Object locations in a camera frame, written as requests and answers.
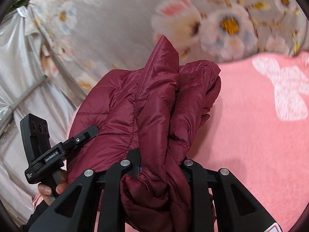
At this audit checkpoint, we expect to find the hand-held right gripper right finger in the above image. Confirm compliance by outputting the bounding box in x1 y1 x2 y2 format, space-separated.
180 158 283 232

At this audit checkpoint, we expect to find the person's left hand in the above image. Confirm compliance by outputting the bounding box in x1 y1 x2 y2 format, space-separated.
38 168 70 207

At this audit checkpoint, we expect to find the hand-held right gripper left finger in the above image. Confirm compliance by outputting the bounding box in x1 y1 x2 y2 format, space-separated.
28 148 143 232

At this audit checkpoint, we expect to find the grey floral bed sheet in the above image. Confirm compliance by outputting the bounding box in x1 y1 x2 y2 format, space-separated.
24 0 306 108

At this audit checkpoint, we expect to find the maroon quilted jacket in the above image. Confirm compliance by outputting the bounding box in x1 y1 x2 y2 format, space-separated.
66 35 222 232

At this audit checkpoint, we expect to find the pink fleece blanket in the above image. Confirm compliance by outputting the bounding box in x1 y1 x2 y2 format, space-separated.
93 51 309 232

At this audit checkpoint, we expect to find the person's left forearm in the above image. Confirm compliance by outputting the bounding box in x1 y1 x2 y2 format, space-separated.
20 199 50 232

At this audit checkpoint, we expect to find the silver grey satin cloth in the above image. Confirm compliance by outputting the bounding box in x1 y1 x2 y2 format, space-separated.
0 6 81 214

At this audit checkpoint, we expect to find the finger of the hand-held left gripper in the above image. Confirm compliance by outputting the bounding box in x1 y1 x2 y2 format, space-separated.
62 125 100 154

